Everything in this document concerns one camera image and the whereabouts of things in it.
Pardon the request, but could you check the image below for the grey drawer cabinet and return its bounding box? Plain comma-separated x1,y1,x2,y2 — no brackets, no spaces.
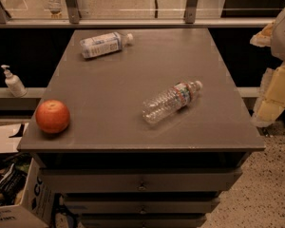
19,28,264,228

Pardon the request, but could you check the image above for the white pump dispenser bottle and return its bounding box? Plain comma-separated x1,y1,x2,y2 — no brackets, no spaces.
1,65,27,98

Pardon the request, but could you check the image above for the clear plastic water bottle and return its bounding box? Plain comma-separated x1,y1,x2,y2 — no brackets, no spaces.
142,81,202,124

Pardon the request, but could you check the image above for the white labelled bottle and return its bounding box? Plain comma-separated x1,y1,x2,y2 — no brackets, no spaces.
80,32,134,59

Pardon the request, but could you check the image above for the red apple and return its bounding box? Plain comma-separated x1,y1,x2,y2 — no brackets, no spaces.
35,100,70,134

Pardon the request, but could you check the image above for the metal railing frame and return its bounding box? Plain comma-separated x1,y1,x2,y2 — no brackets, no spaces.
0,0,285,29

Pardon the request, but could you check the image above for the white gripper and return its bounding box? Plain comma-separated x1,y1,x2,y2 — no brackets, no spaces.
250,8,285,127

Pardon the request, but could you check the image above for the white cardboard box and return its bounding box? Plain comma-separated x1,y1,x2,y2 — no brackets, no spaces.
0,123,54,228

